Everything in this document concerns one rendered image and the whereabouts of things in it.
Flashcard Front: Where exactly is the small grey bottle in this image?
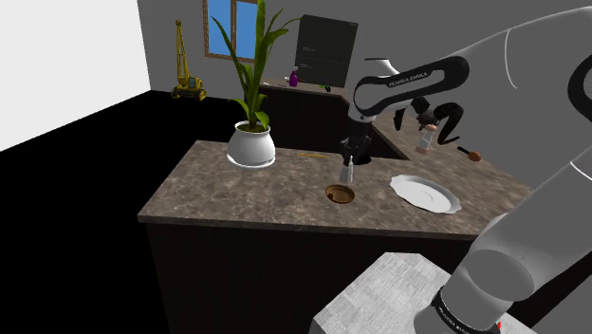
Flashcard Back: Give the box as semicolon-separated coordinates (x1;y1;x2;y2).
340;156;355;185

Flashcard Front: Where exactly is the brown bowl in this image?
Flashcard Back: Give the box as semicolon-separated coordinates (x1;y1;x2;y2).
324;183;357;205

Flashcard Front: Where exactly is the clear shaker with brown cap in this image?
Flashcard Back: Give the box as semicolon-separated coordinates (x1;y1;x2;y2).
415;122;438;156

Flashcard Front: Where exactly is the white plate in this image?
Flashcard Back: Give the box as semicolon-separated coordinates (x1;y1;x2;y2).
389;174;463;215

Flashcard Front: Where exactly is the green plant in white pot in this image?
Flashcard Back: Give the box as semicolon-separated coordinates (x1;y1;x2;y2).
211;0;303;170

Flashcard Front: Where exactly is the grey robot stand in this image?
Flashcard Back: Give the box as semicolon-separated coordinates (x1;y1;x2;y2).
308;251;539;334

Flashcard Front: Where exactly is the dark kitchen counter cabinet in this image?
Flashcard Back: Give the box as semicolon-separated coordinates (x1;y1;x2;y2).
137;77;534;334

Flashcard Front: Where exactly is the wood-framed window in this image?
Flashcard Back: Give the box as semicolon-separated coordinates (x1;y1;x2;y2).
202;0;260;64

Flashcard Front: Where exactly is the yellow toy crane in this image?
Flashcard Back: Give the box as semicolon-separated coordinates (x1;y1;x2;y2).
170;18;209;102

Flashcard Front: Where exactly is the black-handled brown brush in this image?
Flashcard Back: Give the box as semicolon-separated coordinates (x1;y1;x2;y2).
456;145;483;162

